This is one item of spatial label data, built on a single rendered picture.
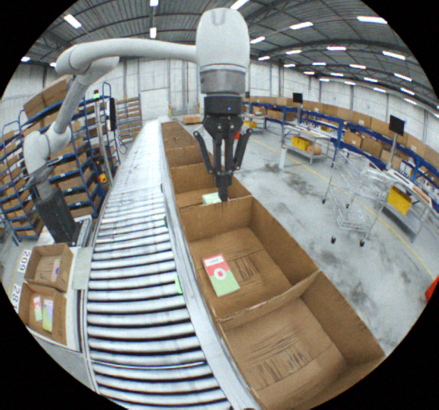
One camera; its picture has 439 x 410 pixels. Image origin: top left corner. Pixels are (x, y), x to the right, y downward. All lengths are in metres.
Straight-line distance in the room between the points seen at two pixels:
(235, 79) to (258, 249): 0.57
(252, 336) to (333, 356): 0.29
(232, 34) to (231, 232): 0.68
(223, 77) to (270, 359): 0.66
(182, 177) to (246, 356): 0.89
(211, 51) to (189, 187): 0.82
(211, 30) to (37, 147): 1.00
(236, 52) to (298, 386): 0.78
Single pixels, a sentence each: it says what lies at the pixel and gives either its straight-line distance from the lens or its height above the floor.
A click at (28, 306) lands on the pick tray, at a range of 1.24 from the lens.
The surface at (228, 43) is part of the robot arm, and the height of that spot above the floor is 1.51.
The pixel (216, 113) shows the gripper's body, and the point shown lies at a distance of 0.31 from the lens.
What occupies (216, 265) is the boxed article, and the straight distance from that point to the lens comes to 0.60.
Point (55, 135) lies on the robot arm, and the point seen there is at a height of 1.39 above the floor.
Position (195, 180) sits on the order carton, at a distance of 0.99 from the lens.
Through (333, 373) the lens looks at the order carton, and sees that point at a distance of 0.63.
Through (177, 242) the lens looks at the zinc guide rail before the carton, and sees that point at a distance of 0.70.
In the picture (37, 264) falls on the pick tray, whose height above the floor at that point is 0.76.
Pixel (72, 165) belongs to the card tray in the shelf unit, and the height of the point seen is 0.99.
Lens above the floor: 1.40
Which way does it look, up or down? 31 degrees down
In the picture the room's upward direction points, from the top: straight up
